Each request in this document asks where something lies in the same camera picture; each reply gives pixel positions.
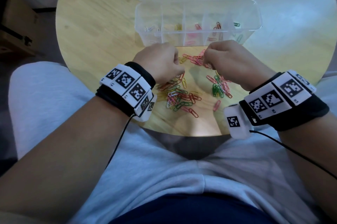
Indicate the person's left hand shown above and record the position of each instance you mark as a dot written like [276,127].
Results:
[158,63]

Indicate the person's right hand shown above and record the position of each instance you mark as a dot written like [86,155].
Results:
[237,66]

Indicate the green paper clip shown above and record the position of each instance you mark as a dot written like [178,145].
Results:
[239,38]
[237,24]

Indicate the yellow paper clip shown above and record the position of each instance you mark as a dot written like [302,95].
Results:
[178,27]

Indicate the pile of coloured paper clips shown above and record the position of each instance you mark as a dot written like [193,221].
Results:
[184,97]

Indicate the clear plastic compartment box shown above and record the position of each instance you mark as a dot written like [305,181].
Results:
[147,16]

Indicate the pink paper clip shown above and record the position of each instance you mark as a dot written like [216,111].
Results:
[198,26]

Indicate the person's right forearm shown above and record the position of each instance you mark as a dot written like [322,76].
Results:
[321,147]

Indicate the person's left forearm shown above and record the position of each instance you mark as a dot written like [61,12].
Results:
[52,168]

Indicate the brown cardboard box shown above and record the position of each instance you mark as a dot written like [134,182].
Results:
[18,16]

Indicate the black left wristband white markers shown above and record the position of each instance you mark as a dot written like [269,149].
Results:
[115,92]

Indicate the black wristband white markers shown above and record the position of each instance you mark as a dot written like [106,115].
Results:
[115,92]
[289,105]

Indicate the black right wristband white markers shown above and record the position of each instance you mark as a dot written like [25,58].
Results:
[289,105]

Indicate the dark blue shirt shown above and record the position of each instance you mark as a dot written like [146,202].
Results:
[189,209]

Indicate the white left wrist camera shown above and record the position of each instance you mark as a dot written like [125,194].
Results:
[147,112]

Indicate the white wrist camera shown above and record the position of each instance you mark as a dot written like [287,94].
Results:
[147,112]
[237,126]

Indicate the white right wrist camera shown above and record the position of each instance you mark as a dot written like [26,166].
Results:
[237,126]

